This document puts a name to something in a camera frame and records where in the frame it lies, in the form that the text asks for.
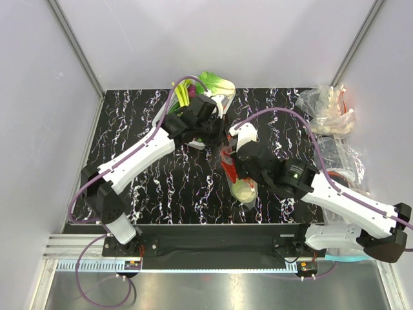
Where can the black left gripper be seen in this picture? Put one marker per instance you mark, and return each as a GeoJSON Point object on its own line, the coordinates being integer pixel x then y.
{"type": "Point", "coordinates": [221, 139]}

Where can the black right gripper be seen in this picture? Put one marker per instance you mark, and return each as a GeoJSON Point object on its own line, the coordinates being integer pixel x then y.
{"type": "Point", "coordinates": [241, 174]}

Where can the red toy lobster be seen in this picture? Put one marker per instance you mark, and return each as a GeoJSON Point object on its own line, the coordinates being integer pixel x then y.
{"type": "Point", "coordinates": [228, 164]}

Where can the round green cabbage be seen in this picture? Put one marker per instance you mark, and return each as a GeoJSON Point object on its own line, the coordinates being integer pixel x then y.
{"type": "Point", "coordinates": [245, 191]}

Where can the clear zip bag orange zipper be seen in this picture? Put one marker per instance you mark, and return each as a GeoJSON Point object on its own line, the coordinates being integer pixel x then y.
{"type": "Point", "coordinates": [241, 173]}

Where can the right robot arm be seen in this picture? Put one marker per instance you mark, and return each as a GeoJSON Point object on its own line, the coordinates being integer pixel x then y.
{"type": "Point", "coordinates": [375, 228]}

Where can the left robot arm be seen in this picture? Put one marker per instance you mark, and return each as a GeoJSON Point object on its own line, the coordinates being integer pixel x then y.
{"type": "Point", "coordinates": [102, 186]}

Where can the teal zip bag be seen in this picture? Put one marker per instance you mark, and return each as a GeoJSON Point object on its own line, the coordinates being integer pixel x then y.
{"type": "Point", "coordinates": [335, 258]}

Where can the white plastic basket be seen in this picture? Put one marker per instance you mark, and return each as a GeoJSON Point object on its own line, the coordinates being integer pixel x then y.
{"type": "Point", "coordinates": [167, 109]}

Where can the napa cabbage toy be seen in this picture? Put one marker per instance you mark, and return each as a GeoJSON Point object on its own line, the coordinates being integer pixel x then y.
{"type": "Point", "coordinates": [217, 85]}

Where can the purple onion toy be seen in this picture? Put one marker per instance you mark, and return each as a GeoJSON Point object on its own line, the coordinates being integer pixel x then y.
{"type": "Point", "coordinates": [192, 91]}

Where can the green leek toy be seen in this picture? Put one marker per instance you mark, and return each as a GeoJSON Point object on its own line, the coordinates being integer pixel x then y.
{"type": "Point", "coordinates": [181, 91]}

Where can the pile of clear bags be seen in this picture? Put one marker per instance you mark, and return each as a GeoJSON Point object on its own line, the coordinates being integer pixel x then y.
{"type": "Point", "coordinates": [331, 121]}

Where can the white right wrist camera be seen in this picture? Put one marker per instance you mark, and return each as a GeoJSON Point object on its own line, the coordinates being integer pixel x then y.
{"type": "Point", "coordinates": [243, 134]}

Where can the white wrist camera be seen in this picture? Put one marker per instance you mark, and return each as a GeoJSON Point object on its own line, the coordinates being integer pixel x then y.
{"type": "Point", "coordinates": [243, 134]}
{"type": "Point", "coordinates": [223, 99]}

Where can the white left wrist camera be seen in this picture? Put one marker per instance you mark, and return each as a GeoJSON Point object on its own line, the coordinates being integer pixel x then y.
{"type": "Point", "coordinates": [223, 99]}

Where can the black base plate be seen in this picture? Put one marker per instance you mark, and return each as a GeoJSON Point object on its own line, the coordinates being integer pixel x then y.
{"type": "Point", "coordinates": [161, 240]}

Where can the aluminium frame post left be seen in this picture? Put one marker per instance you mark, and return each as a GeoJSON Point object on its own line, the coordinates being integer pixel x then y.
{"type": "Point", "coordinates": [70, 36]}

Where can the aluminium frame post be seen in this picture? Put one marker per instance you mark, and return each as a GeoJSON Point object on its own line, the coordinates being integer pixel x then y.
{"type": "Point", "coordinates": [361, 35]}
{"type": "Point", "coordinates": [70, 36]}

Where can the aluminium frame post right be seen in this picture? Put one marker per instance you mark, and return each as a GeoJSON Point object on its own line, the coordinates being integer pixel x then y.
{"type": "Point", "coordinates": [361, 35]}

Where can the white slotted cable duct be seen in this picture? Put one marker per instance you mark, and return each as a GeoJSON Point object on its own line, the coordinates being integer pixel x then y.
{"type": "Point", "coordinates": [148, 266]}

